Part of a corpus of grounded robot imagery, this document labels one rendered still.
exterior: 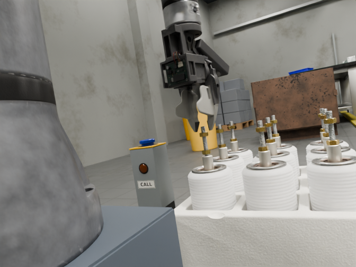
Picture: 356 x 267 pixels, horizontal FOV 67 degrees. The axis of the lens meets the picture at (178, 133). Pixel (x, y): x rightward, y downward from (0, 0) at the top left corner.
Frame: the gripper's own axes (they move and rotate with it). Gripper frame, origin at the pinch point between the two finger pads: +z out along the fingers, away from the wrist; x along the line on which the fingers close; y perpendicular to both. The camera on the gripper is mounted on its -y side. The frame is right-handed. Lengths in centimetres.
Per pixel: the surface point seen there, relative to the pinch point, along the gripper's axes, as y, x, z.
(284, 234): 4.3, 16.0, 19.9
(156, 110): -265, -285, -25
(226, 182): 1.8, 4.6, 12.1
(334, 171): -1.0, 23.4, 10.3
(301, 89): -229, -46, -14
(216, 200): 4.2, 3.3, 15.1
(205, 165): 1.8, 0.1, 8.6
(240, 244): 6.4, 8.5, 22.1
